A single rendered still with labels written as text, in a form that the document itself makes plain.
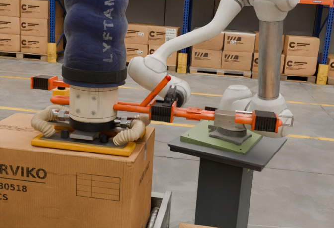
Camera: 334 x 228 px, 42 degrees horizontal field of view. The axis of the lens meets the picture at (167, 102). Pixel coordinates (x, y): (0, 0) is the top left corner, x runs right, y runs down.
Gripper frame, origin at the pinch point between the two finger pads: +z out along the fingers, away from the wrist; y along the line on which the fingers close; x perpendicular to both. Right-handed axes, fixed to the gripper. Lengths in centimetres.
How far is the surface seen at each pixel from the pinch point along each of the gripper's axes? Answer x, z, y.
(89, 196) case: 21.8, 17.0, 27.6
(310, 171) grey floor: -104, -243, 104
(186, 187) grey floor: 3, -176, 105
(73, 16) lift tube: 30.9, 10.4, -30.3
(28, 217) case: 43, 17, 38
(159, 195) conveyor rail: 5, -34, 48
